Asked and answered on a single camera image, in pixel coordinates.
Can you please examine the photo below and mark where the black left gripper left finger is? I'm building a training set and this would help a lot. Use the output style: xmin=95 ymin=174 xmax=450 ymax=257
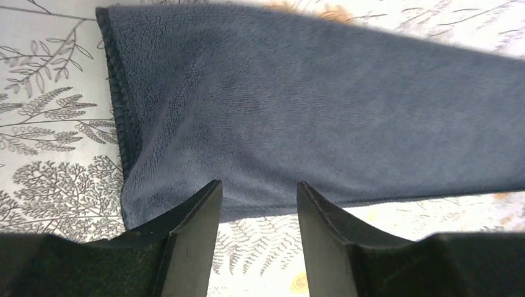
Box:
xmin=1 ymin=180 xmax=223 ymax=296

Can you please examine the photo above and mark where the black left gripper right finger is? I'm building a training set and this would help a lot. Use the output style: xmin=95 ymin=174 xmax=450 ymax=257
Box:
xmin=297 ymin=182 xmax=524 ymax=297

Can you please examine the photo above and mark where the dark grey cloth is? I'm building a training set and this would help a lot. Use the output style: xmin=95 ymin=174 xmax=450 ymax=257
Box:
xmin=96 ymin=4 xmax=524 ymax=229

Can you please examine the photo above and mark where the floral table cloth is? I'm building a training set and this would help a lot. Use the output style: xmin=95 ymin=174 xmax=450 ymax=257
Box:
xmin=1 ymin=1 xmax=524 ymax=296

